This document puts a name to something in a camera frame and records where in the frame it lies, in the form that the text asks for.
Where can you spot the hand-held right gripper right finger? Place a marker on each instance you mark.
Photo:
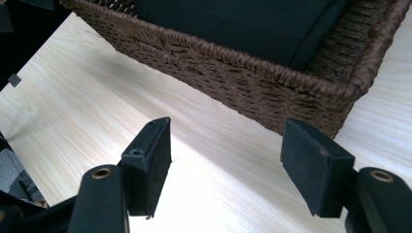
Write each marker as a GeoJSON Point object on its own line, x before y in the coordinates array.
{"type": "Point", "coordinates": [315, 174]}

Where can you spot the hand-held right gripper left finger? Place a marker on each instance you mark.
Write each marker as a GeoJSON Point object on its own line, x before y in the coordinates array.
{"type": "Point", "coordinates": [147, 174]}

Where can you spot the brown woven basket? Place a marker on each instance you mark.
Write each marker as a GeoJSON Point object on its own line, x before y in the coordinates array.
{"type": "Point", "coordinates": [226, 81]}

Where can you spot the black cloth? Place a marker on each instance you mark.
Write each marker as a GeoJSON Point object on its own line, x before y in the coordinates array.
{"type": "Point", "coordinates": [243, 29]}

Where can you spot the small dark square marker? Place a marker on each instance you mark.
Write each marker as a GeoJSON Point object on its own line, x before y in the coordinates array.
{"type": "Point", "coordinates": [14, 80]}

